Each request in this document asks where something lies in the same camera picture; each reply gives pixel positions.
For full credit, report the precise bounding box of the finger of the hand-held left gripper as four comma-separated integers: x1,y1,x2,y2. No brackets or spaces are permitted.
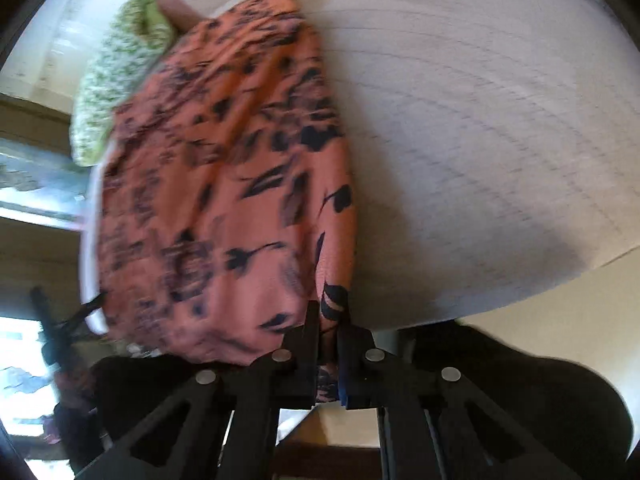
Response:
31,287,63,361
62,292,107,333

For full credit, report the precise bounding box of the wooden door with stained glass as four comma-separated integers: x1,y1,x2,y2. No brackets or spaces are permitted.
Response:
0,92,96,321

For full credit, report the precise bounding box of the pink quilted bed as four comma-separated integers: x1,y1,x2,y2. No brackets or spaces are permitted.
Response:
80,0,640,341

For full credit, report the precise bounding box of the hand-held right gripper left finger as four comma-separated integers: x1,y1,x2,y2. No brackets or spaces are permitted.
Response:
75,300,321,480

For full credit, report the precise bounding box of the green checkered pillow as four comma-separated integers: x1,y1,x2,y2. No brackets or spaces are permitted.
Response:
70,0,176,168

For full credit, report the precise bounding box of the orange floral garment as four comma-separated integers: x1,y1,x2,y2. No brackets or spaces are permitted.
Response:
95,0,358,406

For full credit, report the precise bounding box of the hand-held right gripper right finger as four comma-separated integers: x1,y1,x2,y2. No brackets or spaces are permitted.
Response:
337,326,581,480

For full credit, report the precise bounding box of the pink bolster pillow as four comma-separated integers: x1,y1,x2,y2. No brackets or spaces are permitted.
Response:
157,0,211,31

